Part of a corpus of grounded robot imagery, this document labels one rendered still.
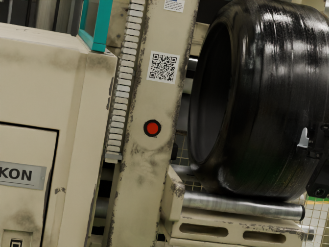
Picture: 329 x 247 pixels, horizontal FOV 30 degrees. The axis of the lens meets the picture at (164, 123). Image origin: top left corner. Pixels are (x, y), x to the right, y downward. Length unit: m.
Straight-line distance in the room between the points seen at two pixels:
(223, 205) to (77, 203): 0.73
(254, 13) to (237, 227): 0.54
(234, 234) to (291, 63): 0.46
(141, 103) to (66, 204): 0.69
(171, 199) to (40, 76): 0.73
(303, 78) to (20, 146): 0.79
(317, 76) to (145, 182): 0.52
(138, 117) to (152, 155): 0.11
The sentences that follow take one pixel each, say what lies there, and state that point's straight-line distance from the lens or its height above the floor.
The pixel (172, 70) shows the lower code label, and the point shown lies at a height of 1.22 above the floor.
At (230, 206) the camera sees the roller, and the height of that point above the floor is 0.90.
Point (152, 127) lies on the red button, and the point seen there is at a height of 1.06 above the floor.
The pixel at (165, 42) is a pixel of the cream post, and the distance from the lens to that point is 1.57.
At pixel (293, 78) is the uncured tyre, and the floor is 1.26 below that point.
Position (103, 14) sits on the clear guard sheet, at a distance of 0.89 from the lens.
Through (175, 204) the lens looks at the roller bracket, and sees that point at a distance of 1.54.
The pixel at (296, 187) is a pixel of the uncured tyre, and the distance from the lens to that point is 1.60.
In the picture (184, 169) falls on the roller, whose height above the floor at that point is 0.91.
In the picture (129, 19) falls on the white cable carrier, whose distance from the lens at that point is 1.57.
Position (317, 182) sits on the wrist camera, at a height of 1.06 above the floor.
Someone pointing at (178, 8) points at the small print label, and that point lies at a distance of 1.58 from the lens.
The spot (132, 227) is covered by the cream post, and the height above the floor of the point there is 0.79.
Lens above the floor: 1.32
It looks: 9 degrees down
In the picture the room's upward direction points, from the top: 10 degrees clockwise
